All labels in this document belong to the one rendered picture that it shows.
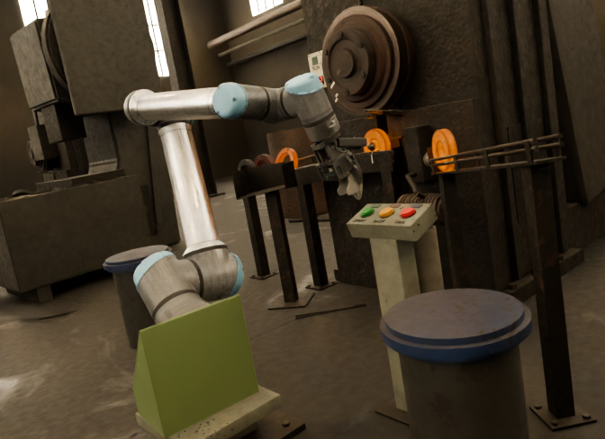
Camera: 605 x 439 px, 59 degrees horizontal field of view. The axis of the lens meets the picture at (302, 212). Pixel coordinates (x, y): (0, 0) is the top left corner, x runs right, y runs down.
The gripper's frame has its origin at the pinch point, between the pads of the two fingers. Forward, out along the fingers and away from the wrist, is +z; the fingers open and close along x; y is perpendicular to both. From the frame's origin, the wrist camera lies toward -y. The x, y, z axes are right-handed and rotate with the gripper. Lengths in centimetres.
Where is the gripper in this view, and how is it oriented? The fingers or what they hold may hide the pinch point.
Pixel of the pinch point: (358, 193)
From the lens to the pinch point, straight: 154.8
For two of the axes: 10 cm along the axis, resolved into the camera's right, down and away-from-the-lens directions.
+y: -6.5, 5.5, -5.3
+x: 6.3, 0.1, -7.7
